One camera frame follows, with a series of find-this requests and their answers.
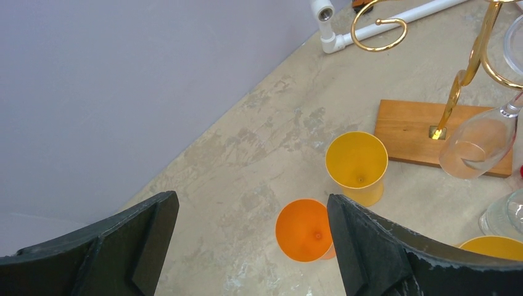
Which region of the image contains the yellow plastic goblet near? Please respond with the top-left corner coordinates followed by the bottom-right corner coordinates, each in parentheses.
top-left (459, 236), bottom-right (522, 261)

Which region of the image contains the clear tall flute glass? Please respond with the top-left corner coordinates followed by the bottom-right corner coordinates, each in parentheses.
top-left (435, 9), bottom-right (522, 179)

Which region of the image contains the white pvc pipe frame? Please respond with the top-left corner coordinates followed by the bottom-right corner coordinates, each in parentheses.
top-left (309, 1), bottom-right (462, 54)

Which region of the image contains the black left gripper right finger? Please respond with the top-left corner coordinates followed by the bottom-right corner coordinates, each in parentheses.
top-left (327, 194), bottom-right (522, 295)

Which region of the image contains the yellow plastic goblet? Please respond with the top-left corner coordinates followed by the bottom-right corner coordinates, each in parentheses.
top-left (325, 131), bottom-right (389, 207)
top-left (459, 236), bottom-right (522, 261)

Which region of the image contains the orange plastic goblet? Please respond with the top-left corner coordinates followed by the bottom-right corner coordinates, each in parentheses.
top-left (274, 199), bottom-right (336, 263)

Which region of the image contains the yellow plastic goblet far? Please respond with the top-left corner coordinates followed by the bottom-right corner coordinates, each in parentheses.
top-left (325, 131), bottom-right (389, 207)

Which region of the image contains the clear short glass right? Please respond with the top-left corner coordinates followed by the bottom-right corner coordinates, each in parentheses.
top-left (479, 189), bottom-right (522, 242)

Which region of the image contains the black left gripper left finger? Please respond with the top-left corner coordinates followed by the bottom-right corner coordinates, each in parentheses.
top-left (1, 191), bottom-right (179, 295)

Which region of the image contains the small black orange object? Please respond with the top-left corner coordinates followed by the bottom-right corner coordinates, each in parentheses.
top-left (352, 0), bottom-right (372, 13)

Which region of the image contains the gold rack with wooden base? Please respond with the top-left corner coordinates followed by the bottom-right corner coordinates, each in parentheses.
top-left (374, 1), bottom-right (522, 178)

